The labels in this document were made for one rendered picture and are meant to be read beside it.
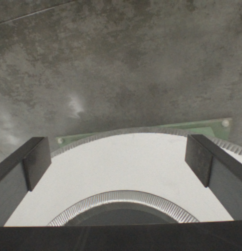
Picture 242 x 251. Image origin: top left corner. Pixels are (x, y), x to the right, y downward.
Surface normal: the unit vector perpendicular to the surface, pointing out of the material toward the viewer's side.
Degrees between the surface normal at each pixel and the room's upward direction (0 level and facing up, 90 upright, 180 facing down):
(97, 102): 0
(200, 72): 0
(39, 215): 90
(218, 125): 0
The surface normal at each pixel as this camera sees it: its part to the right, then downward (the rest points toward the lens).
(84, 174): -0.22, -0.75
